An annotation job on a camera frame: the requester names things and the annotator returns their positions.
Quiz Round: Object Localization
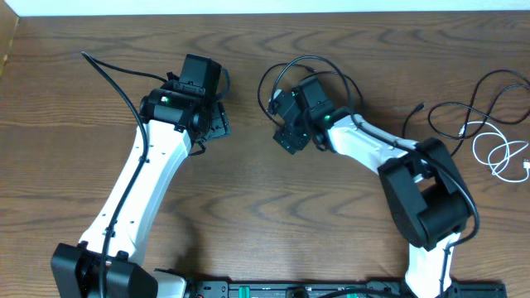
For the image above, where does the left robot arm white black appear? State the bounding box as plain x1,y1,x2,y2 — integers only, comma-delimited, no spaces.
51,54,231,297

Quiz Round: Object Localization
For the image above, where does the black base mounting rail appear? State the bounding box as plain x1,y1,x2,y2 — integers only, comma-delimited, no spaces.
184,280,508,298

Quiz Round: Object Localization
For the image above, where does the long black usb cable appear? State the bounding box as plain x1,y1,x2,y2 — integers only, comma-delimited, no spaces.
401,69,530,158

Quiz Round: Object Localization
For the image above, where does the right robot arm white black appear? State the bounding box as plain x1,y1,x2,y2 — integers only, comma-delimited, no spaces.
267,78,479,297

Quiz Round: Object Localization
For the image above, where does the short black usb cable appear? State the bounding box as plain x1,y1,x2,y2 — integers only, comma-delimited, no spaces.
257,61,365,129

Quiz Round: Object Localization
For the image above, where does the white usb cable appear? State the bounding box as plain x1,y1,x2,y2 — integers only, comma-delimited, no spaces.
457,120,530,184

